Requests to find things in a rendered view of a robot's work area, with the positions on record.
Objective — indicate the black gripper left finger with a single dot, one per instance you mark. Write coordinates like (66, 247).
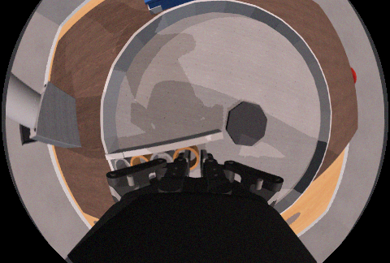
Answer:
(134, 177)

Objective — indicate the bronze bushing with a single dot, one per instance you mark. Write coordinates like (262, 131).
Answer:
(136, 160)
(195, 161)

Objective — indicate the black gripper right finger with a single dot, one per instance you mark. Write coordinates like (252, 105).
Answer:
(259, 182)

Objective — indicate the grey round turntable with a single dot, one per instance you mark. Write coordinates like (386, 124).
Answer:
(228, 77)

